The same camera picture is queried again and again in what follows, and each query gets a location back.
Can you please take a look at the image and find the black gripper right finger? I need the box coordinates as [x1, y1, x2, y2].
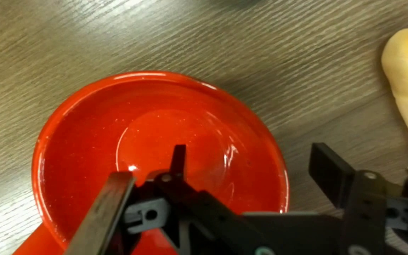
[307, 142, 406, 255]

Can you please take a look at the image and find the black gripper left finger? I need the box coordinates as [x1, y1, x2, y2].
[143, 143, 248, 255]

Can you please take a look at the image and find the red bowl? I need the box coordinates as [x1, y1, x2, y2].
[13, 70, 292, 255]

